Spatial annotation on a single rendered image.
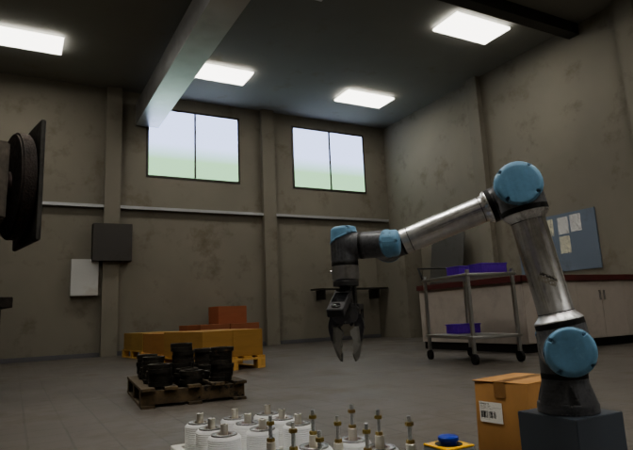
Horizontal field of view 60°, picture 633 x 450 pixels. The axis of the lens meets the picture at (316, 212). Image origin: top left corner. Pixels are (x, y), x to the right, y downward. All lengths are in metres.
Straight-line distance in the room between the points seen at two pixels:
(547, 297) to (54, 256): 10.53
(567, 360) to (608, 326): 7.31
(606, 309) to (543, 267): 7.30
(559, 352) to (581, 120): 9.26
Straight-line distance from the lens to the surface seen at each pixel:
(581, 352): 1.45
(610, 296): 8.87
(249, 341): 6.77
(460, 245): 11.98
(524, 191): 1.46
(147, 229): 11.75
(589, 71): 10.70
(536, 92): 11.30
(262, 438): 1.72
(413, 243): 1.61
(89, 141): 11.98
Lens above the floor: 0.57
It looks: 11 degrees up
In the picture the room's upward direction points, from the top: 3 degrees counter-clockwise
